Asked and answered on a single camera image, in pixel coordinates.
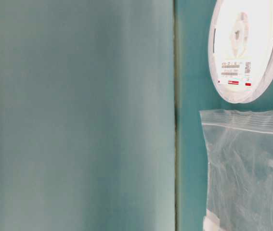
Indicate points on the white component reel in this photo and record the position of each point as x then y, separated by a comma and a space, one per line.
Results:
240, 49

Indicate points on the clear zip bag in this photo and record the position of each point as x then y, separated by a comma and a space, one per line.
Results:
240, 170

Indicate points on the teal table mat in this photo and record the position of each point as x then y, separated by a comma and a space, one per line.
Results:
195, 92

